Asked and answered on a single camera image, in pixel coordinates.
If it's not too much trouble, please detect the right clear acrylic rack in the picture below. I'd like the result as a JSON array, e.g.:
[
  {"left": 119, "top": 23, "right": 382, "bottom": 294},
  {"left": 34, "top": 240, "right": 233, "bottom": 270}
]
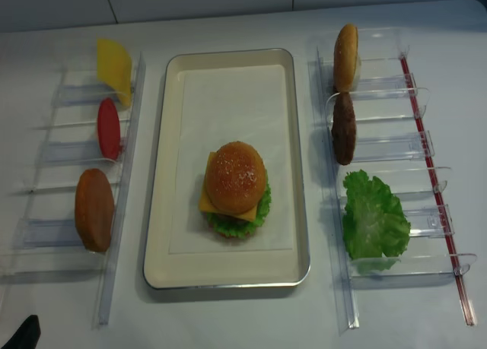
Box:
[{"left": 308, "top": 27, "right": 477, "bottom": 330}]

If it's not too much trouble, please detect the metal baking tray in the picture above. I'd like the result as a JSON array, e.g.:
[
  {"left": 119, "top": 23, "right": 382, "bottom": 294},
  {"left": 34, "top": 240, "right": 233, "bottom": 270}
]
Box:
[{"left": 143, "top": 49, "right": 310, "bottom": 289}]

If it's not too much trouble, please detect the yellow cheese slice on burger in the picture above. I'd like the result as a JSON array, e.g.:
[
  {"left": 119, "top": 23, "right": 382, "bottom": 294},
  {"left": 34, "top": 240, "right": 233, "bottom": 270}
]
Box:
[{"left": 198, "top": 153, "right": 260, "bottom": 224}]

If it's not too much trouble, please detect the yellow cheese slice in rack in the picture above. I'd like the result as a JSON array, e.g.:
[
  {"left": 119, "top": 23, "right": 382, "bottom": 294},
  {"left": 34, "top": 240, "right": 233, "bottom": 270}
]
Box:
[{"left": 97, "top": 38, "right": 132, "bottom": 109}]

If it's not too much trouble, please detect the clear acrylic rack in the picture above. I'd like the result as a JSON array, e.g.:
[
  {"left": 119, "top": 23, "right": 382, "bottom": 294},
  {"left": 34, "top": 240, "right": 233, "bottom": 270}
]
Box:
[
  {"left": 308, "top": 27, "right": 477, "bottom": 330},
  {"left": 1, "top": 59, "right": 146, "bottom": 326}
]

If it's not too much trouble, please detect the sesame top bun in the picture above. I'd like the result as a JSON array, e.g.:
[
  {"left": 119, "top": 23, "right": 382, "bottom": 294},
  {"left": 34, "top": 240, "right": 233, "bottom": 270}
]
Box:
[{"left": 205, "top": 141, "right": 267, "bottom": 214}]

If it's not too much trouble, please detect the black object at corner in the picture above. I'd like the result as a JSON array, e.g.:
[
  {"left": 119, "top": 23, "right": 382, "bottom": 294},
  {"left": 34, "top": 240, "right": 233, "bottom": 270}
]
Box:
[{"left": 2, "top": 315, "right": 41, "bottom": 349}]

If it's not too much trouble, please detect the white parchment paper sheet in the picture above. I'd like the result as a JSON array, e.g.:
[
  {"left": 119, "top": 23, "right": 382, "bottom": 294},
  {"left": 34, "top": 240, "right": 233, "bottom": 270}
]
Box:
[{"left": 170, "top": 65, "right": 295, "bottom": 253}]

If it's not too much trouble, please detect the sesame bun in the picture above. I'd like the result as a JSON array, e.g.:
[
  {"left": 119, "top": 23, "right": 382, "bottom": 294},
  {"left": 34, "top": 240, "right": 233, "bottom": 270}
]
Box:
[
  {"left": 333, "top": 24, "right": 361, "bottom": 92},
  {"left": 205, "top": 141, "right": 267, "bottom": 214}
]

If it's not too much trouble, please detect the sesame bun in rack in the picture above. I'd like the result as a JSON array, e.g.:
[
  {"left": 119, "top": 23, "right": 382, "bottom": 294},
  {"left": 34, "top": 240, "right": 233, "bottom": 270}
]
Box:
[{"left": 333, "top": 24, "right": 361, "bottom": 92}]

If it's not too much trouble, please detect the left clear acrylic rack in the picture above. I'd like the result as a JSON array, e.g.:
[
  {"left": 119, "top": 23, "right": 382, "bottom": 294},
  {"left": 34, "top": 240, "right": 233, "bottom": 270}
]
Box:
[{"left": 1, "top": 59, "right": 146, "bottom": 326}]

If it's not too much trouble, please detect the red tomato slice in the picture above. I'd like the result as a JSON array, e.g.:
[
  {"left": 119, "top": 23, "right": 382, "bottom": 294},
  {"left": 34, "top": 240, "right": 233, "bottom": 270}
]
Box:
[{"left": 97, "top": 97, "right": 121, "bottom": 160}]

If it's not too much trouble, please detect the brown meat patty in rack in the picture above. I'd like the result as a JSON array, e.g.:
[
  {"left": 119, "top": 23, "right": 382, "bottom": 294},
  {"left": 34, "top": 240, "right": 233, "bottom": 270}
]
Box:
[{"left": 331, "top": 93, "right": 357, "bottom": 165}]

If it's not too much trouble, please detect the brown bun in left rack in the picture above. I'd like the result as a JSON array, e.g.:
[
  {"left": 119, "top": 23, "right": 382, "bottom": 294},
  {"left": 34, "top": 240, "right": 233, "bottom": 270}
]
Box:
[{"left": 75, "top": 168, "right": 115, "bottom": 252}]

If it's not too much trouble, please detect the green lettuce leaf in rack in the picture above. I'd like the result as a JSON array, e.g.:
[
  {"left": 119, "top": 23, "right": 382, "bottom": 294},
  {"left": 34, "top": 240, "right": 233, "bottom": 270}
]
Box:
[{"left": 342, "top": 170, "right": 411, "bottom": 275}]

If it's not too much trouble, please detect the green lettuce in burger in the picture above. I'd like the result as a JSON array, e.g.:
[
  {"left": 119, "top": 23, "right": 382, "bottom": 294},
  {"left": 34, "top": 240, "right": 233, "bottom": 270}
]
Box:
[{"left": 205, "top": 178, "right": 272, "bottom": 228}]

